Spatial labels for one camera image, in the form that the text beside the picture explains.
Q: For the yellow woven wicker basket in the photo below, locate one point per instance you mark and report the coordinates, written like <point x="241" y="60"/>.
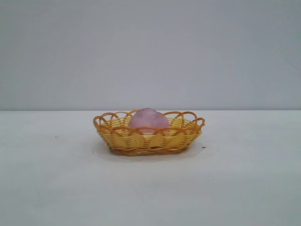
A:
<point x="150" y="143"/>

